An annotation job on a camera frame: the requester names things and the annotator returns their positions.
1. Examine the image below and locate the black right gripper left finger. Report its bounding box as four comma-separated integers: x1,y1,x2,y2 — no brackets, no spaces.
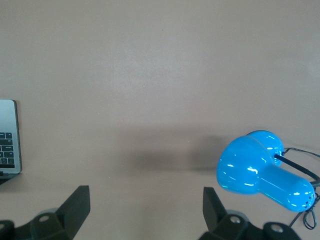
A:
0,184,91,240

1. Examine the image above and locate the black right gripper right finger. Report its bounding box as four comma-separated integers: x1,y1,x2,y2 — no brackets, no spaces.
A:
198,186,300,240

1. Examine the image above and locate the silver laptop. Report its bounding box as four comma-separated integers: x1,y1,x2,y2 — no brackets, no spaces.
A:
0,99,23,186

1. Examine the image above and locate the black lamp cable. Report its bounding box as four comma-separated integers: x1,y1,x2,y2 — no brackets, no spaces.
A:
283,146,320,230

